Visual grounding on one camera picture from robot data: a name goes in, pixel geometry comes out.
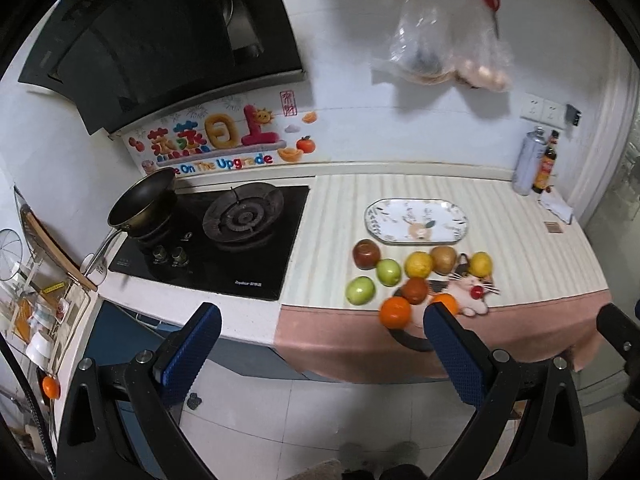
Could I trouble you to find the wire dish rack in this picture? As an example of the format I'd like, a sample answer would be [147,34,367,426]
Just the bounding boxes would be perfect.
[1,190,106,376]

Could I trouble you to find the green apple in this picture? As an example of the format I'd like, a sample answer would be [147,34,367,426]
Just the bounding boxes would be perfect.
[375,258,402,287]
[345,276,376,306]

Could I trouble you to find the small orange on rack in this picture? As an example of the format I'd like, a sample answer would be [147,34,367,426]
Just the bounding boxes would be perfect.
[41,375,61,400]

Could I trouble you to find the striped table cloth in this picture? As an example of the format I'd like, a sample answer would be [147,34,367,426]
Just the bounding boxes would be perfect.
[273,173,612,385]

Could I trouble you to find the black frying pan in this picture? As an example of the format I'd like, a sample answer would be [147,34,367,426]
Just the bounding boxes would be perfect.
[81,167,177,276]

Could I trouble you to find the black range hood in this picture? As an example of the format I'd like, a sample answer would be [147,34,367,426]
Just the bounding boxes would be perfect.
[18,0,304,133]

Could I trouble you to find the yellow lemon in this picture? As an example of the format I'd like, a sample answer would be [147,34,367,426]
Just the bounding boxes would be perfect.
[404,252,433,278]
[469,252,492,278]

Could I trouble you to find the black gas stove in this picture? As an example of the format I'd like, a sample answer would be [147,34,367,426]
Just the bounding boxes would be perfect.
[110,183,309,301]

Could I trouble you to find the small red cherry tomato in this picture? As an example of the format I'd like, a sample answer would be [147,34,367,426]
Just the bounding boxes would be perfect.
[471,285,484,299]

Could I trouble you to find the knitted cat mat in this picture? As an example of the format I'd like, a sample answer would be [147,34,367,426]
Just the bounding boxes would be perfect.
[387,254,500,353]

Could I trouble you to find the bright orange front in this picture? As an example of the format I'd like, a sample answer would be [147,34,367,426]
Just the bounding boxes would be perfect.
[378,296,412,330]

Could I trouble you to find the plastic bag dark contents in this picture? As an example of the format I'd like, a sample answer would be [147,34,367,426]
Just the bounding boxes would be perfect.
[371,0,456,86]

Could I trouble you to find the dark orange fruit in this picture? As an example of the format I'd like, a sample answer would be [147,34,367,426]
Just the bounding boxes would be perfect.
[400,276,430,304]

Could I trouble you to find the white patterned oval plate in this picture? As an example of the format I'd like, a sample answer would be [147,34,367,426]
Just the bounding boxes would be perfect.
[363,198,469,246]

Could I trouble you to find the dark red apple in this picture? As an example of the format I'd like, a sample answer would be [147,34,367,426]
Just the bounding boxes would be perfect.
[352,238,381,270]

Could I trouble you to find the silver spray can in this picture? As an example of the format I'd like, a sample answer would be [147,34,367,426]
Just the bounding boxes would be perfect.
[512,127,547,196]

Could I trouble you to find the dark sauce bottle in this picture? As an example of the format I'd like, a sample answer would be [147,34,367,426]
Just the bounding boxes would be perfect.
[532,130,560,194]

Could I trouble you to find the white wall socket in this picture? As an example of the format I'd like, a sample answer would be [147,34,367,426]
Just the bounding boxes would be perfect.
[520,93,566,130]

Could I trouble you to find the brown kiwi fruit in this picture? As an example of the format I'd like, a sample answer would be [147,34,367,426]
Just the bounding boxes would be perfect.
[430,246,458,275]

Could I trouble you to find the colourful wall sticker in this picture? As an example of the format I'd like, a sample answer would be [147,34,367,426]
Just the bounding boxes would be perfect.
[122,87,320,178]

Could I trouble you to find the small brown coaster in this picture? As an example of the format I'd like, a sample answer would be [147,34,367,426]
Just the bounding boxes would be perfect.
[544,222,563,234]

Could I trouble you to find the black plug adapter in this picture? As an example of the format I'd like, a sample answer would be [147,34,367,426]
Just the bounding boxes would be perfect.
[565,104,582,127]

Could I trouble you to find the plastic bag with eggs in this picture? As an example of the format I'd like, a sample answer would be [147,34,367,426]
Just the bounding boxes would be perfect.
[451,4,512,93]

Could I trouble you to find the white folded cloth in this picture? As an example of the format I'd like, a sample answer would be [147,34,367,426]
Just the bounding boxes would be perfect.
[539,188,574,226]

